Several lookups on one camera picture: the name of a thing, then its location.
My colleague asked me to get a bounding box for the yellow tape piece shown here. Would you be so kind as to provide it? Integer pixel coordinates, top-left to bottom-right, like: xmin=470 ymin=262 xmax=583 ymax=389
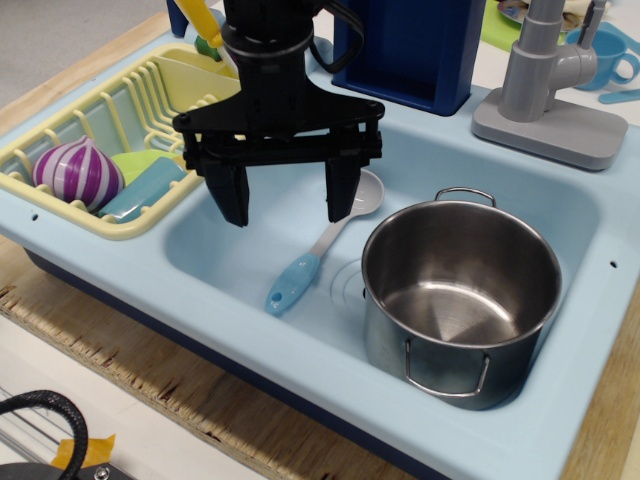
xmin=50 ymin=433 xmax=117 ymax=470

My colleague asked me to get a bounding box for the dark blue plastic box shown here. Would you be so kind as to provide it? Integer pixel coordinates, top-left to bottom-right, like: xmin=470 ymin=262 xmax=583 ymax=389
xmin=333 ymin=0 xmax=486 ymax=116

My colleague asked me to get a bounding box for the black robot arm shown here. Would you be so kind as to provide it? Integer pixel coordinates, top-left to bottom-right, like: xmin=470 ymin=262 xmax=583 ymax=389
xmin=173 ymin=1 xmax=384 ymax=227

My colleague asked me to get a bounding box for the grey toy faucet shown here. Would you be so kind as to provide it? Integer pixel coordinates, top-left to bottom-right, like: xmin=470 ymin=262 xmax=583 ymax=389
xmin=471 ymin=1 xmax=628 ymax=171

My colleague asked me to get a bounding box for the black sleeved cable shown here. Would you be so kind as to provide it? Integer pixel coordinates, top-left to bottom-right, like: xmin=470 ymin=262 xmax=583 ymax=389
xmin=0 ymin=390 xmax=90 ymax=480

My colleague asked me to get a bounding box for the stainless steel pot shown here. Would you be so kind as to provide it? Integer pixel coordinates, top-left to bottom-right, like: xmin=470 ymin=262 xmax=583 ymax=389
xmin=361 ymin=187 xmax=562 ymax=410

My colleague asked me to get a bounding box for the yellow dish rack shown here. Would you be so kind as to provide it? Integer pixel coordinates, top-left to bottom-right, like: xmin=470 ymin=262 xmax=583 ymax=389
xmin=1 ymin=43 xmax=240 ymax=240

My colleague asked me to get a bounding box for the blue toy utensil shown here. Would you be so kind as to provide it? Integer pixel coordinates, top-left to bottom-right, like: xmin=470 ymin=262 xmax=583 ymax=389
xmin=598 ymin=88 xmax=640 ymax=105

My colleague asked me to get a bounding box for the wooden board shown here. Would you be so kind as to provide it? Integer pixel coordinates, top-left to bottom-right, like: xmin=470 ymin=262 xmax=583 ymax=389
xmin=0 ymin=9 xmax=640 ymax=480

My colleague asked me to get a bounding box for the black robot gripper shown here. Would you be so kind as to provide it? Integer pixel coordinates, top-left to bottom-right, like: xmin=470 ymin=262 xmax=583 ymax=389
xmin=173 ymin=48 xmax=384 ymax=227

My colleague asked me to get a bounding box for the purple striped toy onion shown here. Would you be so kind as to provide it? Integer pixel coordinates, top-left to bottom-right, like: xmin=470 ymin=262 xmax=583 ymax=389
xmin=31 ymin=136 xmax=125 ymax=213

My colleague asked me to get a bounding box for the teal toy block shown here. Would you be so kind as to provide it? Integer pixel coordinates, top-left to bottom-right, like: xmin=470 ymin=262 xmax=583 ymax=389
xmin=98 ymin=157 xmax=187 ymax=224

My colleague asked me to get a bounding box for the blue plastic cup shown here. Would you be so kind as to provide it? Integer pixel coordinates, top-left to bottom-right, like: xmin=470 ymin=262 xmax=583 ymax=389
xmin=577 ymin=23 xmax=639 ymax=91

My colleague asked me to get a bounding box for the green toy plate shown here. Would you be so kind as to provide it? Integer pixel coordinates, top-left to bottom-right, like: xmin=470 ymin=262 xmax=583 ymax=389
xmin=111 ymin=149 xmax=177 ymax=186

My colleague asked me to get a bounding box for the white spoon with blue handle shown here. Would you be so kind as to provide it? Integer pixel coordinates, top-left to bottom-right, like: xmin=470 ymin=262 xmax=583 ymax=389
xmin=265 ymin=170 xmax=385 ymax=315

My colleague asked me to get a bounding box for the green mat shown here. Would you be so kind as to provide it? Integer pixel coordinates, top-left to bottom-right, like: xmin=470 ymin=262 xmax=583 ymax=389
xmin=481 ymin=1 xmax=521 ymax=52

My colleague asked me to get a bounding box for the yellow toy utensil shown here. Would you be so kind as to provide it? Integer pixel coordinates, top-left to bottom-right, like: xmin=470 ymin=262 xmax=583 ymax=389
xmin=175 ymin=0 xmax=238 ymax=78

